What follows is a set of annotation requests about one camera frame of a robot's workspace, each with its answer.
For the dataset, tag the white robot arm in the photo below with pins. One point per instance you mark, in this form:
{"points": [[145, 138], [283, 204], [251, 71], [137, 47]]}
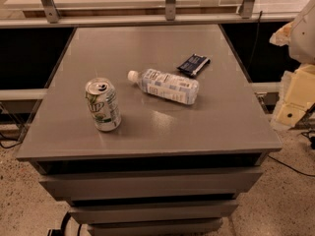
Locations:
{"points": [[297, 88]]}

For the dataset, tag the clear blue-label plastic bottle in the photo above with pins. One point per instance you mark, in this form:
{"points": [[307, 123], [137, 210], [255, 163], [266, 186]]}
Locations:
{"points": [[168, 86]]}

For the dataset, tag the dark blue snack packet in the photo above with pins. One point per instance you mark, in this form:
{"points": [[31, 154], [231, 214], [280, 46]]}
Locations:
{"points": [[193, 65]]}

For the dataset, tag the grey drawer cabinet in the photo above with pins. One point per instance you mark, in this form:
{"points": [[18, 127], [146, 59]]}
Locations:
{"points": [[149, 130]]}

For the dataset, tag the green and silver soda can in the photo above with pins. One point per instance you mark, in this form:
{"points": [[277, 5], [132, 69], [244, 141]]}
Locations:
{"points": [[103, 104]]}

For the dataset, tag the top grey drawer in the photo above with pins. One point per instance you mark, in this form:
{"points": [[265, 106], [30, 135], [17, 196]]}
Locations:
{"points": [[150, 184]]}

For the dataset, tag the grey drawer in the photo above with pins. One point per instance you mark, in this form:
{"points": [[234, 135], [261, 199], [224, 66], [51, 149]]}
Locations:
{"points": [[150, 228], [150, 184], [153, 211]]}

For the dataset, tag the middle grey drawer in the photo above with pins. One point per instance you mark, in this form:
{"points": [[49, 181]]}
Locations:
{"points": [[153, 211]]}

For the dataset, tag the bottom grey drawer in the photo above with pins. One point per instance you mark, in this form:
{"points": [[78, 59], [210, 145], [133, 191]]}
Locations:
{"points": [[150, 228]]}

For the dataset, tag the metal railing frame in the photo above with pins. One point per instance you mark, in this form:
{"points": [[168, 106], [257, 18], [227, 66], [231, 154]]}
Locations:
{"points": [[24, 14]]}

